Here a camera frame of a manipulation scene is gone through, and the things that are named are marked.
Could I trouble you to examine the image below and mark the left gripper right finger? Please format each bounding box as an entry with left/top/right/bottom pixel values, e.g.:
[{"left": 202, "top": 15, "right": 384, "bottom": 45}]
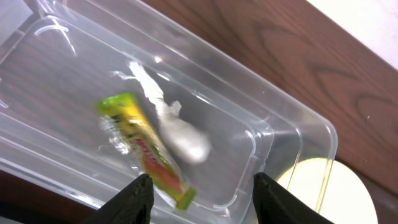
[{"left": 252, "top": 172, "right": 333, "bottom": 224}]

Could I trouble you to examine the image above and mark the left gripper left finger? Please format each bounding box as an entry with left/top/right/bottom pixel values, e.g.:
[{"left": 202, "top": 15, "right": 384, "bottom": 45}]
[{"left": 83, "top": 174, "right": 154, "bottom": 224}]

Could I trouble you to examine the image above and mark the green snack wrapper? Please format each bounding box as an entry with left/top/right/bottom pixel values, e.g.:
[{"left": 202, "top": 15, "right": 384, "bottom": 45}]
[{"left": 95, "top": 93, "right": 196, "bottom": 210}]

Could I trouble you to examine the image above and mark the yellow plate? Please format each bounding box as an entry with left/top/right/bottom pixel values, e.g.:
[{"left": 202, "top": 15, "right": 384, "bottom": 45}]
[{"left": 277, "top": 158, "right": 378, "bottom": 224}]

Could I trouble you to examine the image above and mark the clear plastic bin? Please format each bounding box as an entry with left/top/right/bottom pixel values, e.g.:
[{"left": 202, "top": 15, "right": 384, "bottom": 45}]
[{"left": 1, "top": 1, "right": 338, "bottom": 223}]

